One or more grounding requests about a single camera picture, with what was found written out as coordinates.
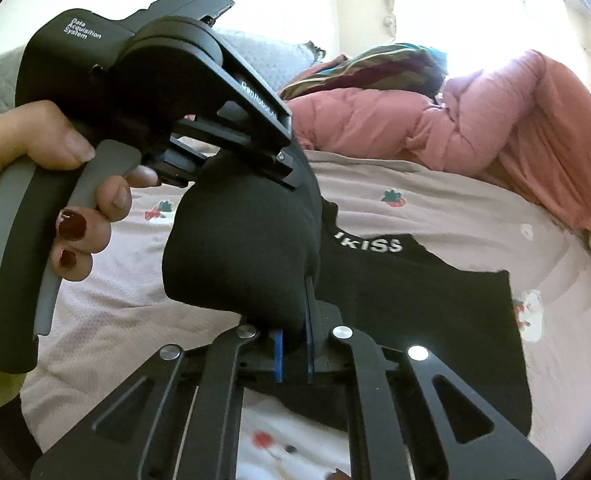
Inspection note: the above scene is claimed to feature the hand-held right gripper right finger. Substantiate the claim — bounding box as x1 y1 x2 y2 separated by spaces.
303 275 559 480

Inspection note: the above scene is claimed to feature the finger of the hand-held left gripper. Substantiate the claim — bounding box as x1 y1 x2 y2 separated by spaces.
176 110 297 189
158 135 211 187

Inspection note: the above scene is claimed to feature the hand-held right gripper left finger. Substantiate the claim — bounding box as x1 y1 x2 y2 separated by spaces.
30 325 286 480

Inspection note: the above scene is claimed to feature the black t-shirt with orange patches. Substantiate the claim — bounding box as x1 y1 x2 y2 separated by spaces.
163 147 533 436

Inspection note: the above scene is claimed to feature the person's left hand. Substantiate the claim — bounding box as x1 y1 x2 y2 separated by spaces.
0 100 160 282

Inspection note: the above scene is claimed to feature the pink puffy duvet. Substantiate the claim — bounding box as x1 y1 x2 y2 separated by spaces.
286 50 591 246

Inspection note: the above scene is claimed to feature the colourful striped cloth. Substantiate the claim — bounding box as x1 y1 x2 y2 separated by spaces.
278 42 449 101

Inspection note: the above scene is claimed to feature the strawberry print bed sheet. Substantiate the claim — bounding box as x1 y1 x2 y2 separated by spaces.
20 145 591 480

